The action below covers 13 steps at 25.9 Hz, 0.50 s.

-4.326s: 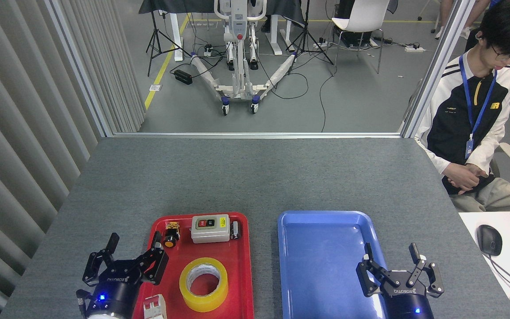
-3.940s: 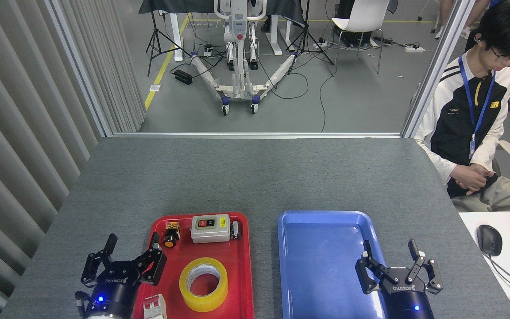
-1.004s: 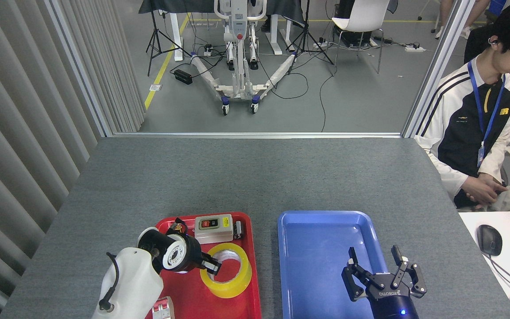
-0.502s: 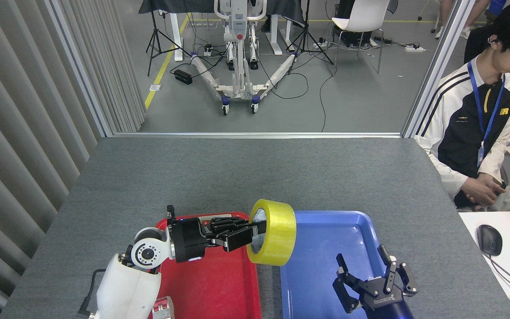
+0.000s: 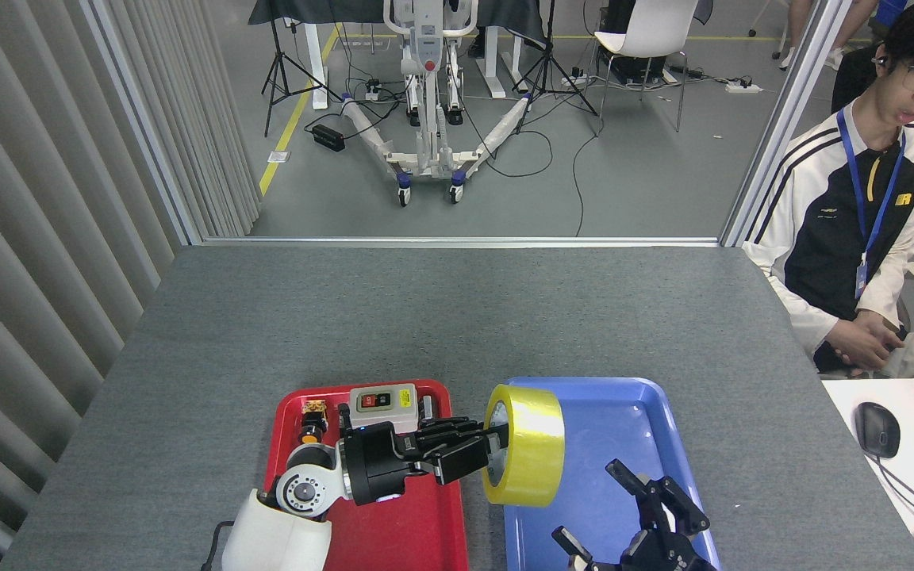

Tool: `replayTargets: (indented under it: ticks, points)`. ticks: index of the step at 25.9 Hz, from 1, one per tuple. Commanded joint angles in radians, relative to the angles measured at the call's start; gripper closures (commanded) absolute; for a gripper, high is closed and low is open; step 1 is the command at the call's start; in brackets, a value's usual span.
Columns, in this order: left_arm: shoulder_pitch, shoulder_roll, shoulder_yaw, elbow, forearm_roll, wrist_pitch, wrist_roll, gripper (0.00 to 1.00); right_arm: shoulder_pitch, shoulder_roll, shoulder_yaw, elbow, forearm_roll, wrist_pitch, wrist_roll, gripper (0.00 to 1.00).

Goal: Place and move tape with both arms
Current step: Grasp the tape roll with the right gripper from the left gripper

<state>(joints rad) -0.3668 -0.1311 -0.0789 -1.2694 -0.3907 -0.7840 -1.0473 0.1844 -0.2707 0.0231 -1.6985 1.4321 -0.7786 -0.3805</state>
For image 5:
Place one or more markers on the person's legs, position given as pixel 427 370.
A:
pixel 796 32

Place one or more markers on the silver frame rail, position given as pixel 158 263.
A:
pixel 457 241

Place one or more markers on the black computer mouse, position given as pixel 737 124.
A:
pixel 877 428

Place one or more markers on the seated person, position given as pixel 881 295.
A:
pixel 838 238

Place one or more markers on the yellow tape roll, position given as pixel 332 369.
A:
pixel 532 444

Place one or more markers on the white chair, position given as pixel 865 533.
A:
pixel 647 32

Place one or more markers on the white power strip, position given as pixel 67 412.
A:
pixel 743 87

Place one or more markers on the red plastic tray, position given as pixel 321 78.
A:
pixel 417 531

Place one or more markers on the grey switch box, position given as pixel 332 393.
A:
pixel 382 404

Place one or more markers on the black power brick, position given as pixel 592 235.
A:
pixel 328 137

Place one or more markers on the person's left hand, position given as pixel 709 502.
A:
pixel 881 327

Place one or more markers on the white stand on wheels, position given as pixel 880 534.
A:
pixel 429 151

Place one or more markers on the floor outlet plate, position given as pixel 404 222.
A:
pixel 279 157

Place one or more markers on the blue plastic tray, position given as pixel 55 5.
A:
pixel 616 420

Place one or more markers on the silver frame post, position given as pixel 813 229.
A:
pixel 782 119

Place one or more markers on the black tripod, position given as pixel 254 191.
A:
pixel 550 71
pixel 278 79

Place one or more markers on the small black silver switch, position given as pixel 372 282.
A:
pixel 427 408

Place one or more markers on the yellow push button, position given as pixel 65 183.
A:
pixel 312 424

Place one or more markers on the person's right hand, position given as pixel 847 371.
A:
pixel 854 353

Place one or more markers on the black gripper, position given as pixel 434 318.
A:
pixel 663 555
pixel 374 468

